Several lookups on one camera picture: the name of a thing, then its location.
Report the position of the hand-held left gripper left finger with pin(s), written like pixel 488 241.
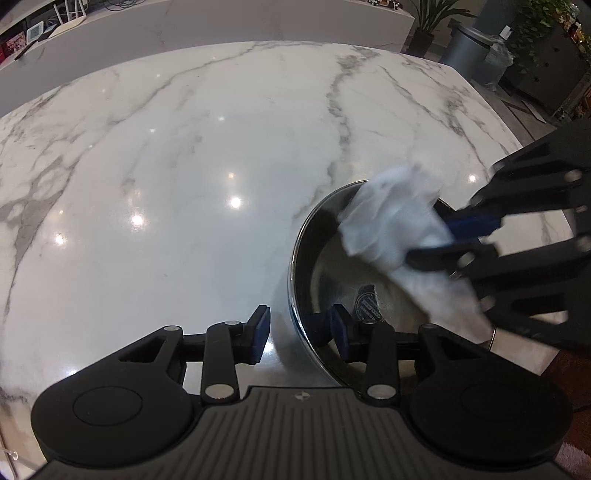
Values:
pixel 258 332

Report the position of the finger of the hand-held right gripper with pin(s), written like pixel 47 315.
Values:
pixel 443 258
pixel 471 224

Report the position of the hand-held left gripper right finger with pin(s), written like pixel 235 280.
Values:
pixel 340 332

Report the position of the blue steel bowl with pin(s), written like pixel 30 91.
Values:
pixel 332 267

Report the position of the white paper towel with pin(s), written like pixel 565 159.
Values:
pixel 392 217

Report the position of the dark cabinet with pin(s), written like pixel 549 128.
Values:
pixel 554 78

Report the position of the clear water jug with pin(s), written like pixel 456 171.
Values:
pixel 501 57

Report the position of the grey metal trash can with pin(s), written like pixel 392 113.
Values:
pixel 466 53

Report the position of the potted green plant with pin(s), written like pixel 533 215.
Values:
pixel 427 32

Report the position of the hanging green vine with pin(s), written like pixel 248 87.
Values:
pixel 535 27

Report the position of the black and white figurines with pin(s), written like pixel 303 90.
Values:
pixel 385 3

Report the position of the pink fluffy rug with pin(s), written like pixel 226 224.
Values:
pixel 575 461

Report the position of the white router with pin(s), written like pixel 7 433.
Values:
pixel 69 21

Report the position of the white desk clock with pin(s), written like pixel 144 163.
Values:
pixel 36 32

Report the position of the pink card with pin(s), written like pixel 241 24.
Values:
pixel 11 45

